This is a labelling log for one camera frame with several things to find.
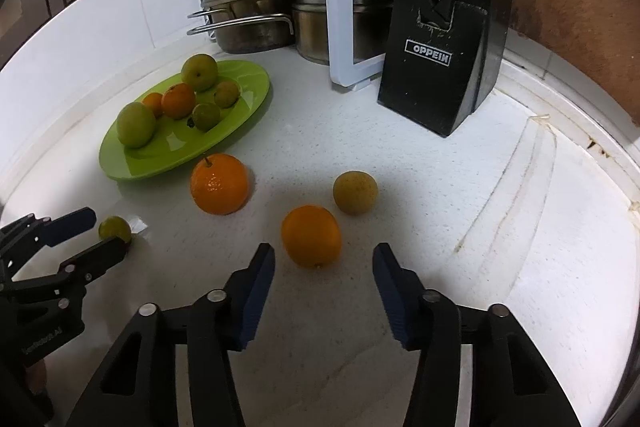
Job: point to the black knife block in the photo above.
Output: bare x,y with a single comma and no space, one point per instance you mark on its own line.
440,77

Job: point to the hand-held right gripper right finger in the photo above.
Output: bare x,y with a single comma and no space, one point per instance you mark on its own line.
395,302

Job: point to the light green apple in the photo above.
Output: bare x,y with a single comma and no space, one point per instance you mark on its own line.
136,124

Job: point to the green plate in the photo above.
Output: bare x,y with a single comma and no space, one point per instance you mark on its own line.
165,152

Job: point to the steel stock pot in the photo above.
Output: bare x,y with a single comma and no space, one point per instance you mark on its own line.
312,32

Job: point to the orange tangerine with stem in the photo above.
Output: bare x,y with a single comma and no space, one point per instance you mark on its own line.
219,184

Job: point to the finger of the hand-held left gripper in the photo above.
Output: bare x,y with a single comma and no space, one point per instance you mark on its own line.
70,227
102,257

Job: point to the grey pot rack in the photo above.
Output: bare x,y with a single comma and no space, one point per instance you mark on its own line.
340,7

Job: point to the small green tangerine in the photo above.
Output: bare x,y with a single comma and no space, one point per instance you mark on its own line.
115,228
206,116

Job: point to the small brown kiwi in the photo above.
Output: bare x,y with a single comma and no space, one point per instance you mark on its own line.
355,192
226,93

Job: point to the yellowish green pear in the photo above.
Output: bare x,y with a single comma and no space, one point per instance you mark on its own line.
199,72

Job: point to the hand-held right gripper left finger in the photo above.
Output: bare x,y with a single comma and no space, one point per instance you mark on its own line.
257,297

